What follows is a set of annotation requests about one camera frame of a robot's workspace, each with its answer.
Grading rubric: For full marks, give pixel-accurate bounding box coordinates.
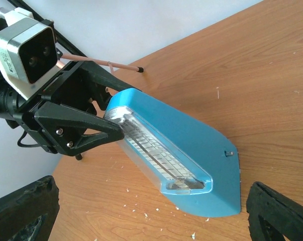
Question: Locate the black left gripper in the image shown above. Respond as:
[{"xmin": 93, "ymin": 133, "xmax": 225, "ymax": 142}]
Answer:
[{"xmin": 6, "ymin": 61, "xmax": 139, "ymax": 156}]

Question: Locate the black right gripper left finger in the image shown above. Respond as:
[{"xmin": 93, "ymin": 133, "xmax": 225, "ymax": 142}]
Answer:
[{"xmin": 0, "ymin": 175, "xmax": 60, "ymax": 240}]

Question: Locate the clear plastic metronome cover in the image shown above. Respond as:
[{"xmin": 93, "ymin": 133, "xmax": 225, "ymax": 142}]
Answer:
[{"xmin": 105, "ymin": 106, "xmax": 213, "ymax": 195}]

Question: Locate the pink music stand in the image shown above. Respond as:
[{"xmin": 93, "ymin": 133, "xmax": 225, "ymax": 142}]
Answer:
[{"xmin": 50, "ymin": 54, "xmax": 144, "ymax": 160}]

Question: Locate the blue metronome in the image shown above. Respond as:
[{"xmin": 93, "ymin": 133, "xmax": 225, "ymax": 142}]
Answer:
[{"xmin": 106, "ymin": 88, "xmax": 241, "ymax": 217}]

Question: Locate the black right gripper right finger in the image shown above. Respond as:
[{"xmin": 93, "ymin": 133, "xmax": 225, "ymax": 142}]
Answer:
[{"xmin": 246, "ymin": 182, "xmax": 303, "ymax": 240}]

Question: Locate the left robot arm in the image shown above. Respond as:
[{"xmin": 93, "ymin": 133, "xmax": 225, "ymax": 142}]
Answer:
[{"xmin": 0, "ymin": 17, "xmax": 131, "ymax": 159}]

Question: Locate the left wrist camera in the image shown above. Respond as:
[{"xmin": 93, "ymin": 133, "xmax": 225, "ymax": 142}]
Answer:
[{"xmin": 0, "ymin": 8, "xmax": 60, "ymax": 100}]

